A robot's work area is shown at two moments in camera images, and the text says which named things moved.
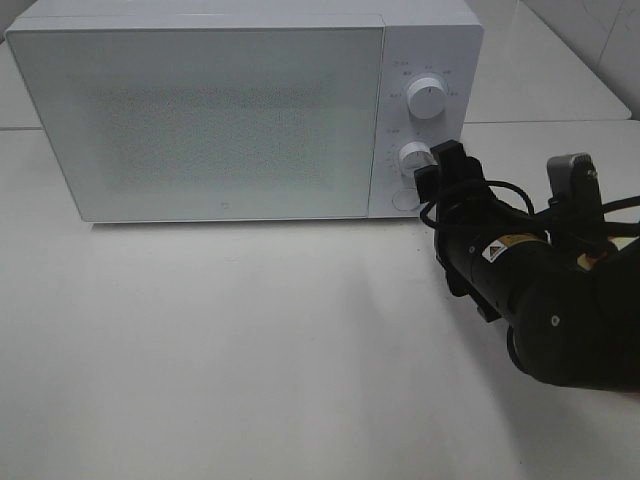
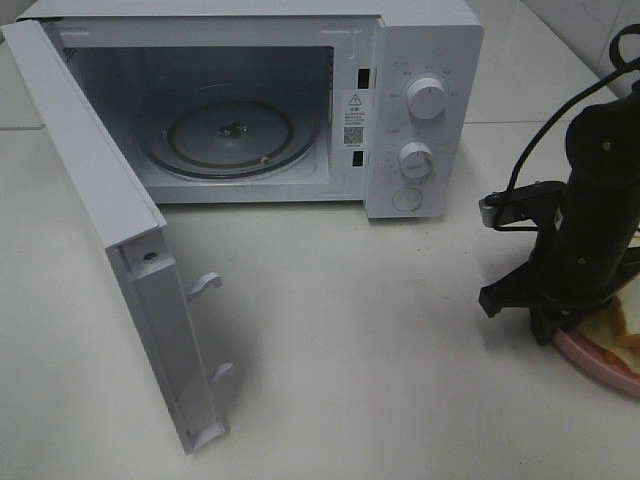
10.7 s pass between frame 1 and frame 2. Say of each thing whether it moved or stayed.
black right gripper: moved
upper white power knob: stayed
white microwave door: moved
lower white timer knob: stayed
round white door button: stayed
